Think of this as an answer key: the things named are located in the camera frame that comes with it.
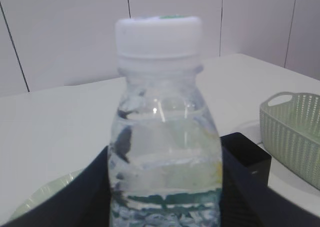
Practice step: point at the pale green woven basket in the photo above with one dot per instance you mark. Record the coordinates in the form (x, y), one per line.
(290, 132)

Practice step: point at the pale green wavy plate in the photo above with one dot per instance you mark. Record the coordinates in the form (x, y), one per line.
(44, 193)

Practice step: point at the black square pen holder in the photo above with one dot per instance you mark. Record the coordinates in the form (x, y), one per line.
(249, 154)

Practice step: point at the clear water bottle green label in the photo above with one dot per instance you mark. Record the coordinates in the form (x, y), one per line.
(165, 165)

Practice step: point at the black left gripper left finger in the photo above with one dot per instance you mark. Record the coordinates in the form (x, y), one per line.
(85, 202)

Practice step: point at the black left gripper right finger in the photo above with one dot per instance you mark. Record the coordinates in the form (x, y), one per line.
(272, 209)

